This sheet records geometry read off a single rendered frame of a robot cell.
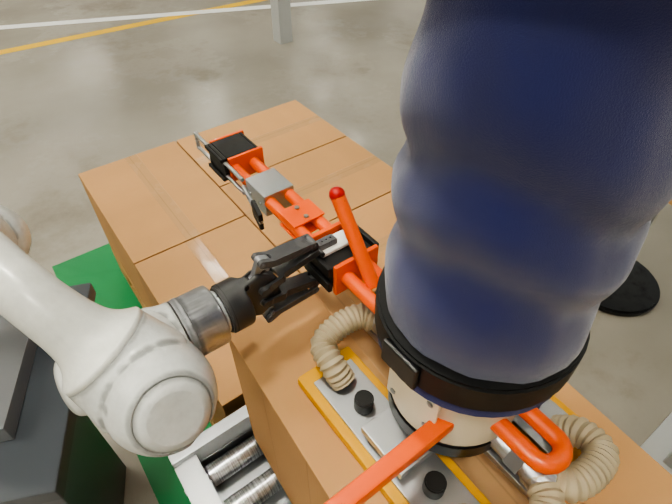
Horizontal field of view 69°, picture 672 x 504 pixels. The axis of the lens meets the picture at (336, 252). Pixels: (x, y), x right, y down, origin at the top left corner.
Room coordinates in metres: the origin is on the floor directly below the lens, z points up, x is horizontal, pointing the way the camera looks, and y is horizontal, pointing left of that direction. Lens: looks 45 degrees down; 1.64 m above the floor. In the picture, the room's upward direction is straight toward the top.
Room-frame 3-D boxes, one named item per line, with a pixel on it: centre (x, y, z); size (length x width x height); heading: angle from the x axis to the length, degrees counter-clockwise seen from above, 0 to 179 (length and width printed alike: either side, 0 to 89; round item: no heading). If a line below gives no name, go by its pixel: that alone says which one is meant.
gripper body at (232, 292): (0.45, 0.13, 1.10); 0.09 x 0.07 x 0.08; 127
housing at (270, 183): (0.71, 0.12, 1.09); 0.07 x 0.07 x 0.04; 37
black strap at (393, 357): (0.34, -0.15, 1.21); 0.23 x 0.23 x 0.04
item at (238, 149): (0.82, 0.20, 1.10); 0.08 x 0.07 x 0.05; 37
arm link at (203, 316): (0.41, 0.18, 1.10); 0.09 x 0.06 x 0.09; 37
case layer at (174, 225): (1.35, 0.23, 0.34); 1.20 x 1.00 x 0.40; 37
